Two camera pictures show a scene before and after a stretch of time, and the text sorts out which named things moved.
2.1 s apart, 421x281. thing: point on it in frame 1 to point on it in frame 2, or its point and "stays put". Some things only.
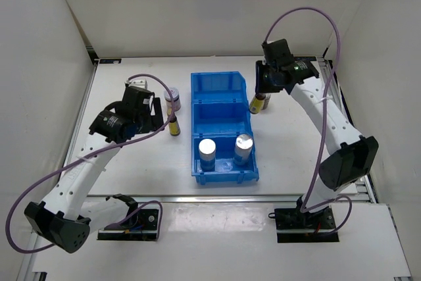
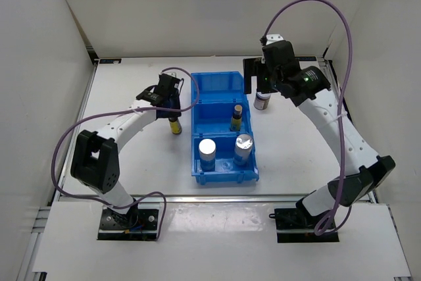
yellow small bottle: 256,103 to 236,122
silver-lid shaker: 207,153 stays put
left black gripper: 156,121 to 171,114
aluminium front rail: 358,197 stays put
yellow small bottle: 174,127 stays put
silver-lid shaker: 243,148 stays put
